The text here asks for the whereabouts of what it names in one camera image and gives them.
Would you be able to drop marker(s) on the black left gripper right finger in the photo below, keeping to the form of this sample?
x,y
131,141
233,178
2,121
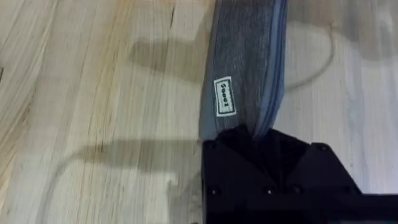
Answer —
x,y
311,168

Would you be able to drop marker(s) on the grey zip bag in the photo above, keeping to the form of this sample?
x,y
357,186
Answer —
x,y
245,56

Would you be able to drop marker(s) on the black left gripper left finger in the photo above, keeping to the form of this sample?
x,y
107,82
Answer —
x,y
239,168

